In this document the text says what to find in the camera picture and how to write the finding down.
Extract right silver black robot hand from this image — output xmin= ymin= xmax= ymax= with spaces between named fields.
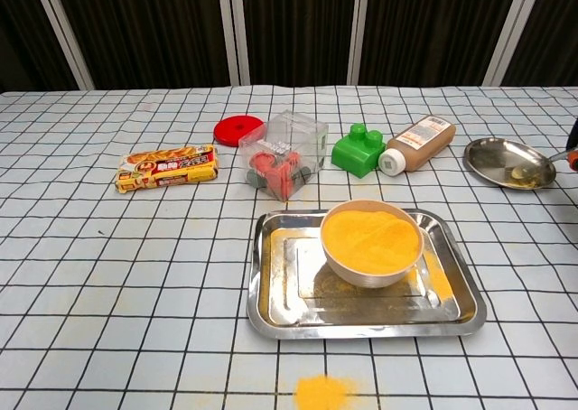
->
xmin=566 ymin=116 xmax=578 ymax=172

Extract silver spoon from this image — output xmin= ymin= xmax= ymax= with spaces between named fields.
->
xmin=509 ymin=147 xmax=573 ymax=180

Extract round steel plate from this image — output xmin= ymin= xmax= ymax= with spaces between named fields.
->
xmin=463 ymin=137 xmax=557 ymax=189

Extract bowl of yellow powder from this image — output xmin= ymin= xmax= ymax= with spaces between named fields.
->
xmin=320 ymin=199 xmax=424 ymax=291

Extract rectangular steel tray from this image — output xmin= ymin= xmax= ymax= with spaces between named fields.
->
xmin=246 ymin=208 xmax=488 ymax=340

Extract red round lid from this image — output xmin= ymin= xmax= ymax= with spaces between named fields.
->
xmin=212 ymin=115 xmax=266 ymax=148

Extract brown sauce bottle white cap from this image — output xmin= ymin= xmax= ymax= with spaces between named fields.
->
xmin=378 ymin=115 xmax=457 ymax=177

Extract green toy brick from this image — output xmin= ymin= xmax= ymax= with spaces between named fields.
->
xmin=331 ymin=123 xmax=387 ymax=180

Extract clear box with red toy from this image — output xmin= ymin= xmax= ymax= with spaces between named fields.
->
xmin=238 ymin=109 xmax=330 ymax=202

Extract spilled yellow powder pile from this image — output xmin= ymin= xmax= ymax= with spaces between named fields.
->
xmin=293 ymin=373 xmax=360 ymax=410

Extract yellow red snack package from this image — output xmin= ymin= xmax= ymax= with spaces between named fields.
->
xmin=114 ymin=144 xmax=220 ymax=193

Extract dark folding screen white frames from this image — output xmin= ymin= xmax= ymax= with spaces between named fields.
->
xmin=0 ymin=0 xmax=578 ymax=94

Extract white black checkered tablecloth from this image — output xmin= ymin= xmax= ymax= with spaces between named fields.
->
xmin=0 ymin=83 xmax=578 ymax=410

